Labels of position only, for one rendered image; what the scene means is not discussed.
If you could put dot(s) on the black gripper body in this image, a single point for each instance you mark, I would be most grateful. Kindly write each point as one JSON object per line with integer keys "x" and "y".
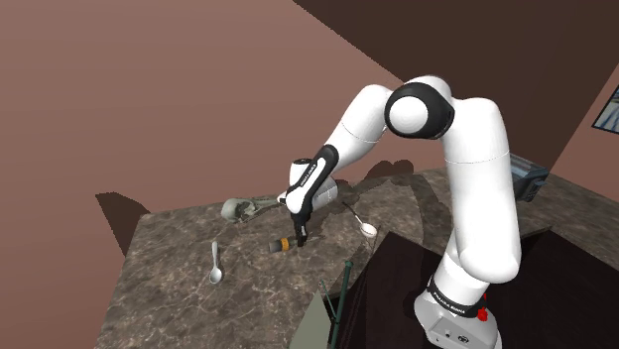
{"x": 300, "y": 223}

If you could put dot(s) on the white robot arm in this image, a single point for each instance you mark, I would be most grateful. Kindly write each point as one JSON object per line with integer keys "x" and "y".
{"x": 479, "y": 193}

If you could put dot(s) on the grey-green garlic press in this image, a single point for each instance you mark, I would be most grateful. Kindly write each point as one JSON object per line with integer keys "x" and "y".
{"x": 235, "y": 210}

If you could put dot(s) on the dark grey appliance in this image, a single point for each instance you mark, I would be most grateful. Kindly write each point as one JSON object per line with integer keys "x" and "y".
{"x": 529, "y": 181}

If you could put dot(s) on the dark robot stand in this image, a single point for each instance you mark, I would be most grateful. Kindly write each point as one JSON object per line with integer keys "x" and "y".
{"x": 556, "y": 299}

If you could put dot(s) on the framed wall picture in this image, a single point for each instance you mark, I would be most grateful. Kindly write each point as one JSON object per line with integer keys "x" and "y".
{"x": 609, "y": 112}

